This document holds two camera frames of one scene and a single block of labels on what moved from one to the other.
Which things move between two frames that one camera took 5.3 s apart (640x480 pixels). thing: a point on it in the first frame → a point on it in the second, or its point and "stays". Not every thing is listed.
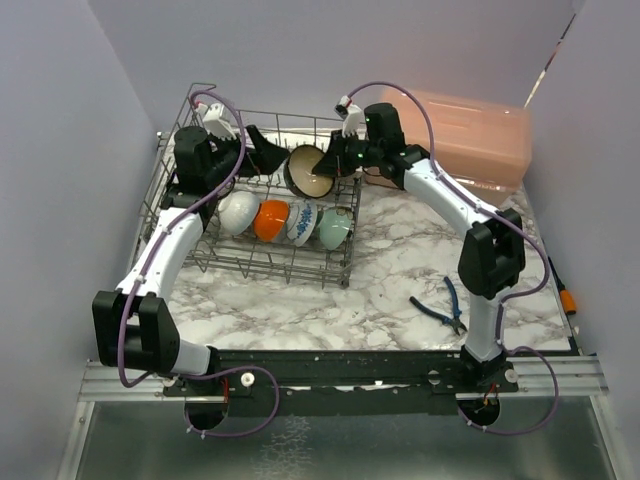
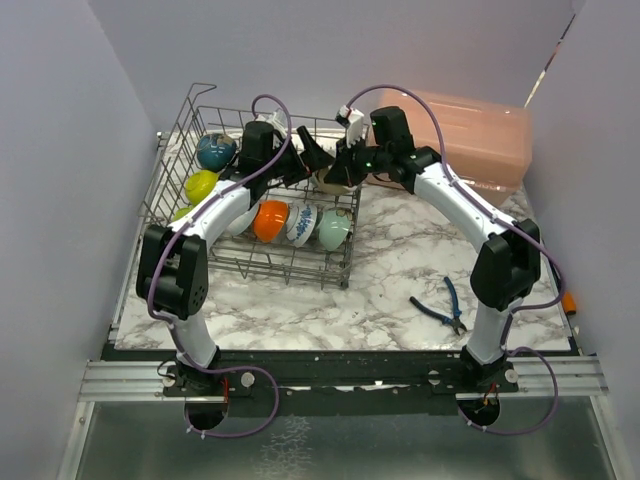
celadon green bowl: x=334 y=225 stays
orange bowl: x=272 y=214 stays
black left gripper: x=267 y=157 → x=314 y=158
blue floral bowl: x=301 y=222 stays
